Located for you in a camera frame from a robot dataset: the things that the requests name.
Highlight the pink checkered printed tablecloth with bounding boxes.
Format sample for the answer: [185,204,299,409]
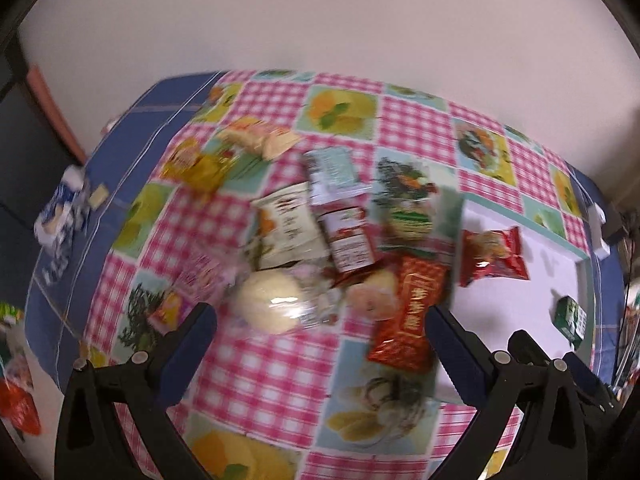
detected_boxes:
[82,69,593,480]

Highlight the bright red snack packet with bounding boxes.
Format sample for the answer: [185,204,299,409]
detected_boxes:
[459,226,531,288]

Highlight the round cream bun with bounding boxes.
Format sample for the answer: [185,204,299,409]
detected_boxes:
[234,266,323,337]

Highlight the white packet with orange print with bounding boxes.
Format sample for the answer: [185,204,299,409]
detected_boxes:
[251,182,332,270]

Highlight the teal speckled snack packet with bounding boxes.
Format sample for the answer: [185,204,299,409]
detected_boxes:
[304,146,372,207]

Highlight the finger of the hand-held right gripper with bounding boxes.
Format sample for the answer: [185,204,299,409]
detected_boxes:
[507,329,555,376]
[564,351,606,401]

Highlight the pale pink snack packet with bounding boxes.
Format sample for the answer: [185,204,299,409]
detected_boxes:
[346,269,401,322]

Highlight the white box with teal rim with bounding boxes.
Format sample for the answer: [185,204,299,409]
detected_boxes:
[437,195,596,406]

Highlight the blue and white packet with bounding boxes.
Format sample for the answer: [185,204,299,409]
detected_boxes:
[34,164,92,281]

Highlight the green round cake packet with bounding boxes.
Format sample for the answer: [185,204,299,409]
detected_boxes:
[379,189,463,253]

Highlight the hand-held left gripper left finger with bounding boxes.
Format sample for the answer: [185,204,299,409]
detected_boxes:
[54,303,218,480]

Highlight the orange pastry packet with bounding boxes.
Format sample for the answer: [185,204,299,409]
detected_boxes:
[217,116,268,151]

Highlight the brown-red snack packet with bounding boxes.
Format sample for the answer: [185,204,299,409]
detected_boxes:
[317,205,382,287]

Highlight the small green carton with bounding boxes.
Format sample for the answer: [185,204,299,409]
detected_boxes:
[551,295,589,350]

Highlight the red packet with gold print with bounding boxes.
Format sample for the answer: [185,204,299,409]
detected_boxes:
[366,254,452,374]

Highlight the white plastic object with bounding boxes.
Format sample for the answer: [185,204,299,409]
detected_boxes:
[586,204,610,258]

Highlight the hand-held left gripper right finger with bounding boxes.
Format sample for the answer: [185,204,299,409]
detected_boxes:
[424,305,593,480]

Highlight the yellow snack packet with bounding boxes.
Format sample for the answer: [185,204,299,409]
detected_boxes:
[162,139,238,193]

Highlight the black device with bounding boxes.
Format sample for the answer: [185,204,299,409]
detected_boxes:
[600,205,628,243]

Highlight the red and green bag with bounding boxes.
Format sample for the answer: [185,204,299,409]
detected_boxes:
[0,300,43,438]

